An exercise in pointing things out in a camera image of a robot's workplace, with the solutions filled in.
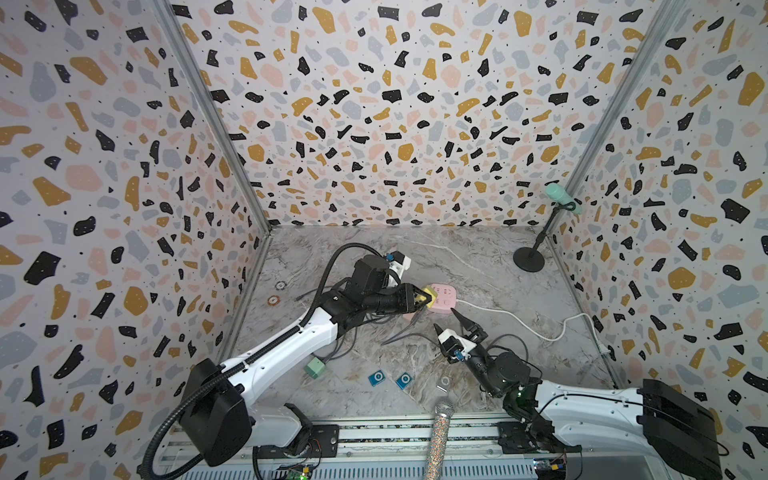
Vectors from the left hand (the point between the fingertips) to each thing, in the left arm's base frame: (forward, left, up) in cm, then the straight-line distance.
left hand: (436, 299), depth 72 cm
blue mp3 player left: (-10, +16, -24) cm, 31 cm away
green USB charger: (-8, +33, -23) cm, 41 cm away
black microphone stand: (+31, -40, -24) cm, 56 cm away
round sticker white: (+21, +50, -24) cm, 60 cm away
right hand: (-3, -5, -4) cm, 7 cm away
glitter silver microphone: (-23, -1, -21) cm, 32 cm away
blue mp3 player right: (-11, +8, -25) cm, 28 cm away
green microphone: (+29, -36, +9) cm, 47 cm away
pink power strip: (+14, -6, -22) cm, 27 cm away
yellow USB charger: (+2, +1, 0) cm, 2 cm away
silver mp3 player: (-12, -3, -25) cm, 28 cm away
